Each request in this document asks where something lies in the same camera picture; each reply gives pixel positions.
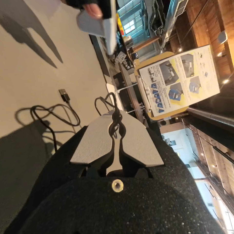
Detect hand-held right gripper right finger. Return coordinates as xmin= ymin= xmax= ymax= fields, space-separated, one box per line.
xmin=119 ymin=110 xmax=164 ymax=176

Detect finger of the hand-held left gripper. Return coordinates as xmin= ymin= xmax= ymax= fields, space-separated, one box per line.
xmin=103 ymin=0 xmax=118 ymax=55

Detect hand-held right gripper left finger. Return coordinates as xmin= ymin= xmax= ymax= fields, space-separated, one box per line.
xmin=70 ymin=110 xmax=118 ymax=177

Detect black usb cable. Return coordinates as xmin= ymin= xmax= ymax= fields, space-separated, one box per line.
xmin=15 ymin=89 xmax=122 ymax=152

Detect person's left hand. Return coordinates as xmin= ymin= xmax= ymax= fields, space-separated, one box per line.
xmin=82 ymin=4 xmax=103 ymax=19

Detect yellow storage bins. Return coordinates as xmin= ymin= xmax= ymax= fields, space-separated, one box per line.
xmin=118 ymin=16 xmax=125 ymax=36

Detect tan backing board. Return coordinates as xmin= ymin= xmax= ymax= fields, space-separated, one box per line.
xmin=134 ymin=52 xmax=189 ymax=121

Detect printed instruction sheet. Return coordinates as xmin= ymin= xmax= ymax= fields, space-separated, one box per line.
xmin=139 ymin=45 xmax=220 ymax=117

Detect white air vent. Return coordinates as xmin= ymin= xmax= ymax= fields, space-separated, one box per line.
xmin=172 ymin=0 xmax=189 ymax=18

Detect black desk cable tray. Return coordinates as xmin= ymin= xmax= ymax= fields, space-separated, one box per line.
xmin=89 ymin=34 xmax=110 ymax=77

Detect rectangular metal duct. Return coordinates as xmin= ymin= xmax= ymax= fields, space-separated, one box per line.
xmin=161 ymin=0 xmax=183 ymax=49

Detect silver ventilation duct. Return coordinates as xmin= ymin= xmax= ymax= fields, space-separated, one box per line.
xmin=186 ymin=105 xmax=234 ymax=129

